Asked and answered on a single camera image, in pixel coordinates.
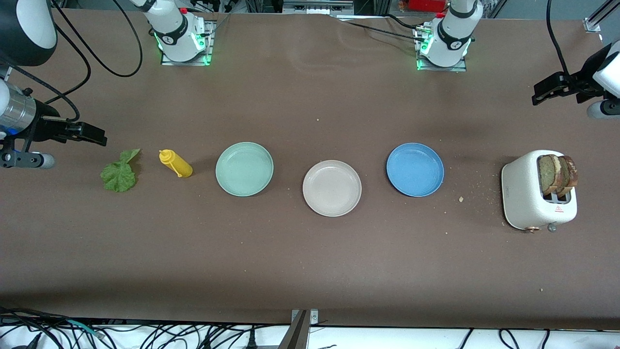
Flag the looped black cable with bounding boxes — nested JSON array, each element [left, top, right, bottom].
[[499, 329, 522, 349]]

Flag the mint green plate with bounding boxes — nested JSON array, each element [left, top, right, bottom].
[[216, 142, 274, 197]]

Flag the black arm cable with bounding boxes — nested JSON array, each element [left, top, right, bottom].
[[0, 0, 144, 122], [546, 0, 570, 77]]

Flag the beige plate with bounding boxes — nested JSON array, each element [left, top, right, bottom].
[[302, 160, 362, 217]]

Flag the aluminium frame profile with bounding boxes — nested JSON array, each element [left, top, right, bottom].
[[584, 0, 620, 33]]

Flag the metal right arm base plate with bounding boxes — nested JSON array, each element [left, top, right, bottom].
[[160, 19, 217, 66]]

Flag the grey metal rail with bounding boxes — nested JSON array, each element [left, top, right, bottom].
[[283, 0, 354, 15]]

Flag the yellow mustard squeeze bottle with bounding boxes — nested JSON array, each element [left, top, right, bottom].
[[159, 149, 193, 178]]

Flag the black base power cable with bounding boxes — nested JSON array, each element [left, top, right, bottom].
[[338, 14, 428, 42]]

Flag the teal cable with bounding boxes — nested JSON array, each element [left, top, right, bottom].
[[67, 319, 105, 339]]

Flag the brown toasted bread slice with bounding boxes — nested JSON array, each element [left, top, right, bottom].
[[557, 155, 578, 197], [538, 154, 560, 195]]

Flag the red box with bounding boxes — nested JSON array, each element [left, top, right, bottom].
[[407, 0, 449, 13]]

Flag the white toaster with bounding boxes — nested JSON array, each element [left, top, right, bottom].
[[501, 149, 578, 233]]

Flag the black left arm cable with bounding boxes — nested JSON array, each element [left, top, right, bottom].
[[546, 0, 570, 77]]

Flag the blue plate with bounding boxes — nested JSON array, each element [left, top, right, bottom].
[[386, 143, 445, 198]]

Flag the green lettuce leaf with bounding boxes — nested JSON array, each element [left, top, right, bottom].
[[100, 148, 141, 192]]

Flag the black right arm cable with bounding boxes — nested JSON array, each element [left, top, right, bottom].
[[0, 0, 144, 122]]

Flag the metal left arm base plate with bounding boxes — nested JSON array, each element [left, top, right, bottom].
[[414, 27, 468, 73]]

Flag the silver metal bracket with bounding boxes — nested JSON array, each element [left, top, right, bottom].
[[291, 309, 319, 326]]

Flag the tangled black cables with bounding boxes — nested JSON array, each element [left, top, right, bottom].
[[0, 305, 340, 349]]

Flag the dark grey metal post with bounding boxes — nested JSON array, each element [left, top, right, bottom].
[[279, 310, 309, 349]]

